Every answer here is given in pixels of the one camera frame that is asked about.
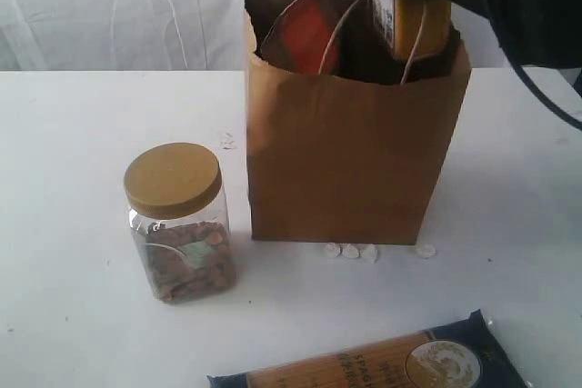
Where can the nut jar gold lid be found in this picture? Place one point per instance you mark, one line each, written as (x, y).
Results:
(179, 222)

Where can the white backdrop curtain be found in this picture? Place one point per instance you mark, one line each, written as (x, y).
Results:
(50, 35)

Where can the brown red paper pouch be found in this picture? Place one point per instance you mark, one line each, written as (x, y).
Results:
(302, 39)

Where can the spaghetti packet dark blue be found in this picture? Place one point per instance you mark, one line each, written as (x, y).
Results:
(461, 354)

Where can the brown paper bag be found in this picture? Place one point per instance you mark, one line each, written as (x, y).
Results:
(352, 157)

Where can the yellow millet bottle white cap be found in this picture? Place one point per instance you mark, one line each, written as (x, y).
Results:
(399, 21)

